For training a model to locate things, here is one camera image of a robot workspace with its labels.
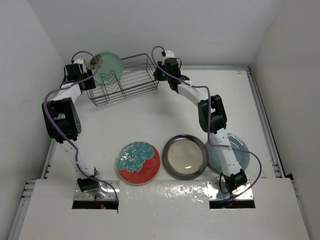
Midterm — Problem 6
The mint green flower plate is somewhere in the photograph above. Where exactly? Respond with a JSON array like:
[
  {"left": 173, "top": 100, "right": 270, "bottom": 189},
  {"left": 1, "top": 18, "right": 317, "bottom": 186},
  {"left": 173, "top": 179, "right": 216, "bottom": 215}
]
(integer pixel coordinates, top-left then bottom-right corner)
[{"left": 89, "top": 51, "right": 124, "bottom": 85}]

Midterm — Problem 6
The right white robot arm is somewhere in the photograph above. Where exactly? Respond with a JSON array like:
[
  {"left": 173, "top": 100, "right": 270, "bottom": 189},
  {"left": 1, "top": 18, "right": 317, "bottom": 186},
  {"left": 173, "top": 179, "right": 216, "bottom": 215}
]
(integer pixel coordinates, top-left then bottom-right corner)
[{"left": 153, "top": 57, "right": 247, "bottom": 195}]

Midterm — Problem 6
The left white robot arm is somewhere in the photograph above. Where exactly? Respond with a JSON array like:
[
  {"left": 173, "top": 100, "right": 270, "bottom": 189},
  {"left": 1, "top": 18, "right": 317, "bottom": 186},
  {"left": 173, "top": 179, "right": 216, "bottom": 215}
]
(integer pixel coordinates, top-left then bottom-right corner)
[{"left": 41, "top": 59, "right": 101, "bottom": 195}]

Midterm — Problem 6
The brown rimmed cream plate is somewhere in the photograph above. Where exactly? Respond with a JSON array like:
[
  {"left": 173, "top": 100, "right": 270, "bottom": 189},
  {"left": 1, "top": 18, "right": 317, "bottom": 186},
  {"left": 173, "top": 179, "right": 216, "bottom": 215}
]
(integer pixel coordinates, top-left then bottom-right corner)
[{"left": 162, "top": 134, "right": 209, "bottom": 180}]

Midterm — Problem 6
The red and teal floral plate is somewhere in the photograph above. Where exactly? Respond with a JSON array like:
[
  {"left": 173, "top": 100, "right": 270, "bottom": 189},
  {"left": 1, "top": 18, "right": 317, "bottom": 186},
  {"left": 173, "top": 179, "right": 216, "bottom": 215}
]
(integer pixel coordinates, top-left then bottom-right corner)
[{"left": 116, "top": 141, "right": 161, "bottom": 186}]

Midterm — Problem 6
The light blue ceramic plate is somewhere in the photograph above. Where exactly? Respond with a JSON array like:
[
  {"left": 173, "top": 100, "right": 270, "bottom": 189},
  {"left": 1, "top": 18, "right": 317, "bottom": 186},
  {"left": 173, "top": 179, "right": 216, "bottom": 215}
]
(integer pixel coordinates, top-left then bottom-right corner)
[{"left": 205, "top": 133, "right": 250, "bottom": 175}]

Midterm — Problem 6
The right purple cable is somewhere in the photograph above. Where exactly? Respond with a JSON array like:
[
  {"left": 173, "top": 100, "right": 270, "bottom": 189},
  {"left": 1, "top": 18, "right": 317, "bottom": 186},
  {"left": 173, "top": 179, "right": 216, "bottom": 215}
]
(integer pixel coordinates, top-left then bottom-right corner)
[{"left": 151, "top": 45, "right": 263, "bottom": 201}]

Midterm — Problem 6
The purple cable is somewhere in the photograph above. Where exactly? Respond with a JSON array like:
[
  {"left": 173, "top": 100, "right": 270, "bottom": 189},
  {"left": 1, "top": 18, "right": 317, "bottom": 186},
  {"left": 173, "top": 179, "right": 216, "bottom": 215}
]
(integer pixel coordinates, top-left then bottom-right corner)
[
  {"left": 151, "top": 45, "right": 263, "bottom": 201},
  {"left": 43, "top": 51, "right": 120, "bottom": 213}
]

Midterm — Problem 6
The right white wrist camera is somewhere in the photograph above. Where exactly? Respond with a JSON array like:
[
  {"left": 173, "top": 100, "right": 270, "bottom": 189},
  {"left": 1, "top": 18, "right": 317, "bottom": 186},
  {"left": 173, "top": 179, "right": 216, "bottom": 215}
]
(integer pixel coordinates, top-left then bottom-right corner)
[{"left": 161, "top": 50, "right": 176, "bottom": 60}]

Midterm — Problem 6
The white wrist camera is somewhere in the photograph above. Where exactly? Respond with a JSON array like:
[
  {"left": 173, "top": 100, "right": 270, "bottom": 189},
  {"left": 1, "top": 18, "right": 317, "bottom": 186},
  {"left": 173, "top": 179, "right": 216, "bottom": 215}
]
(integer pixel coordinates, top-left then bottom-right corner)
[
  {"left": 161, "top": 50, "right": 176, "bottom": 60},
  {"left": 71, "top": 58, "right": 87, "bottom": 74}
]

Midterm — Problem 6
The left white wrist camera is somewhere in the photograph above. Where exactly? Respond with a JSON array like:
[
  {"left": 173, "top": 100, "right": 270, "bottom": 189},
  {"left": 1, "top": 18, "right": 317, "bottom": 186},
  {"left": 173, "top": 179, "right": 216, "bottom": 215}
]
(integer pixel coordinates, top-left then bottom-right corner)
[{"left": 71, "top": 58, "right": 87, "bottom": 74}]

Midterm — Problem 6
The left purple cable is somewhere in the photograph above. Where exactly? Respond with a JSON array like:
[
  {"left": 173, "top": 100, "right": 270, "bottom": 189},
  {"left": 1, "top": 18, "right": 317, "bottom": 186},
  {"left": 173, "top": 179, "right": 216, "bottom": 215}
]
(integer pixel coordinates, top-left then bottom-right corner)
[{"left": 43, "top": 51, "right": 120, "bottom": 213}]

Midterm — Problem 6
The wire dish rack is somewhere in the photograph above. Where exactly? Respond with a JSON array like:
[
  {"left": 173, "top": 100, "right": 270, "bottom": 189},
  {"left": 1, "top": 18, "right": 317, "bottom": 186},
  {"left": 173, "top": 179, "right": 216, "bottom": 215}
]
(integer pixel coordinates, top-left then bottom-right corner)
[{"left": 87, "top": 53, "right": 159, "bottom": 107}]

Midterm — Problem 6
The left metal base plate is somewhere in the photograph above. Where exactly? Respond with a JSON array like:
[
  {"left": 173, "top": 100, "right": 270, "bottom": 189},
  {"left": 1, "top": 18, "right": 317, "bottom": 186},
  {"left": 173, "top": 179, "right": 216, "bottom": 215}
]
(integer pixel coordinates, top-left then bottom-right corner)
[{"left": 73, "top": 180, "right": 120, "bottom": 201}]

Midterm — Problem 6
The metal base plate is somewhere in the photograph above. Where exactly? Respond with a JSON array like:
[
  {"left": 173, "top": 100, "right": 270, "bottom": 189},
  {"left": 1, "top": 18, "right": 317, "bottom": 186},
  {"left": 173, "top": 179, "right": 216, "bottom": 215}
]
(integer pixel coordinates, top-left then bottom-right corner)
[
  {"left": 207, "top": 180, "right": 254, "bottom": 201},
  {"left": 73, "top": 180, "right": 120, "bottom": 201}
]

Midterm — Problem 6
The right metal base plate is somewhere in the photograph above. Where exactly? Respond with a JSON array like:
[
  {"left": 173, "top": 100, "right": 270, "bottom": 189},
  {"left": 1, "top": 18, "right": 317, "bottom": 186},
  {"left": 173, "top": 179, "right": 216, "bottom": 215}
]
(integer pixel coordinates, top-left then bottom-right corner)
[{"left": 207, "top": 180, "right": 254, "bottom": 201}]

